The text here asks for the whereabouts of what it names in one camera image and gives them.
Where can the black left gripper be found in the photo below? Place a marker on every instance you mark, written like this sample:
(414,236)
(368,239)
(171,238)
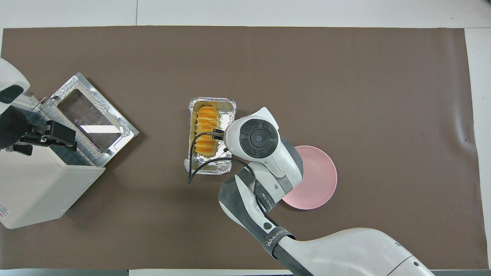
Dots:
(15,126)

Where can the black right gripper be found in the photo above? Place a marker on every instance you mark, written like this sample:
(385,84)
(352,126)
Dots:
(221,142)

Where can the aluminium foil baking tray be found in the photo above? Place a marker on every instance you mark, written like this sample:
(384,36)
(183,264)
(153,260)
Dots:
(211,168)

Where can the yellow ridged bread loaf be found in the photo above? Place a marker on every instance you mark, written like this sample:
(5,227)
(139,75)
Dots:
(207,119)

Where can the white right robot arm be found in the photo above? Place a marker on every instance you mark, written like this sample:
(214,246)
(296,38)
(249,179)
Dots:
(345,249)

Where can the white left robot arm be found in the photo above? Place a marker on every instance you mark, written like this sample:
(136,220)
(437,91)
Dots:
(11,80)

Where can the metal oven rack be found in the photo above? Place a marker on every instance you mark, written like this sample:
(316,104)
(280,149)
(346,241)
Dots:
(53,115)

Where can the cream toaster oven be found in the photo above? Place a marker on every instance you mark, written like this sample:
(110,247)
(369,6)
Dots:
(38,191)

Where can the glass oven door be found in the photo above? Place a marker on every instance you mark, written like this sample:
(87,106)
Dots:
(96,115)

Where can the pink round plate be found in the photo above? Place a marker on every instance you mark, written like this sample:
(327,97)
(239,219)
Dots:
(314,176)

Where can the brown table mat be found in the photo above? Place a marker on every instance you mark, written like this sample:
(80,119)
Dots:
(345,76)

